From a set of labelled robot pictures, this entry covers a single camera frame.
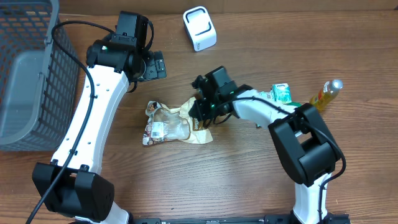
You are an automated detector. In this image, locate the brown Panera snack bag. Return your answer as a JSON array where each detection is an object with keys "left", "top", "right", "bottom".
[{"left": 155, "top": 97, "right": 213, "bottom": 144}]

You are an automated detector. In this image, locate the teal wipes packet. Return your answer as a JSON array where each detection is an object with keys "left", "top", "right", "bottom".
[{"left": 259, "top": 91, "right": 275, "bottom": 101}]

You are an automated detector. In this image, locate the small brown snack packet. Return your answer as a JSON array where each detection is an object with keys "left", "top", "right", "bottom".
[{"left": 142, "top": 101, "right": 165, "bottom": 146}]

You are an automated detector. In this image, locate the green white tissue pack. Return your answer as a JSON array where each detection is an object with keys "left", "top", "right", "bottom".
[{"left": 271, "top": 83, "right": 292, "bottom": 104}]

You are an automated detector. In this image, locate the green lid glass jar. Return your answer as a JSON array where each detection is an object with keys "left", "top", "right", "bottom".
[{"left": 289, "top": 102, "right": 302, "bottom": 107}]

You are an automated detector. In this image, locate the yellow drink bottle silver cap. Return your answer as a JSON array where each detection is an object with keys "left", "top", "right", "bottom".
[{"left": 309, "top": 80, "right": 343, "bottom": 111}]

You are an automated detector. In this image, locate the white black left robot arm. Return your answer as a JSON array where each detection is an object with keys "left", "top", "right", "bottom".
[{"left": 32, "top": 11, "right": 167, "bottom": 223}]

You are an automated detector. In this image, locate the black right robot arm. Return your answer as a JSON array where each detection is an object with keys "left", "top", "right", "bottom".
[{"left": 189, "top": 66, "right": 350, "bottom": 223}]

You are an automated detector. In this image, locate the white black barcode scanner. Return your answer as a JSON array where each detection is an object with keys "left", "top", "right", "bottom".
[{"left": 183, "top": 6, "right": 217, "bottom": 52}]

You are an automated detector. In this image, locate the grey plastic mesh basket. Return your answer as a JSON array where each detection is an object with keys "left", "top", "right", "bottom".
[{"left": 1, "top": 0, "right": 80, "bottom": 151}]

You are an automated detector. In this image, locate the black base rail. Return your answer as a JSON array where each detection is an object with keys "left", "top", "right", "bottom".
[{"left": 127, "top": 212, "right": 351, "bottom": 224}]

